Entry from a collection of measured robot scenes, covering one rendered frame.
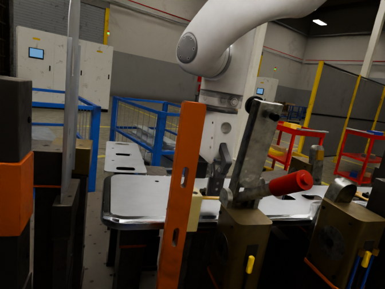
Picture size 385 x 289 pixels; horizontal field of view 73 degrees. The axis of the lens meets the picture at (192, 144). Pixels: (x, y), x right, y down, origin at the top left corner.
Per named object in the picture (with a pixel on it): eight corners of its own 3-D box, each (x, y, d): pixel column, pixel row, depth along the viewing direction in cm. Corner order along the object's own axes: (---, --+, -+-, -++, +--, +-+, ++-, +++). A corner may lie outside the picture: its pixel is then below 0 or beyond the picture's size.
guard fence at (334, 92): (361, 157, 719) (383, 84, 675) (366, 159, 708) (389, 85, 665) (290, 165, 511) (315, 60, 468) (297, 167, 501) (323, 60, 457)
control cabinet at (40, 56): (17, 107, 676) (18, 5, 622) (15, 104, 716) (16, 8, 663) (108, 112, 823) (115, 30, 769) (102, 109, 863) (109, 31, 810)
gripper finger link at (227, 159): (235, 147, 44) (228, 176, 46) (219, 134, 51) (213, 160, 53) (229, 146, 44) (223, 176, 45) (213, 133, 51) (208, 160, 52)
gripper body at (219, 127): (249, 109, 47) (237, 167, 50) (226, 103, 57) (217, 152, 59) (211, 104, 45) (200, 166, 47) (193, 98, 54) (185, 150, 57)
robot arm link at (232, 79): (224, 93, 44) (251, 97, 51) (239, 8, 41) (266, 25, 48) (188, 87, 49) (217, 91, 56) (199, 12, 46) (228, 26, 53)
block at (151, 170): (152, 245, 85) (162, 163, 79) (157, 271, 74) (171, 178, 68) (129, 246, 82) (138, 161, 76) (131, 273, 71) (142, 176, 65)
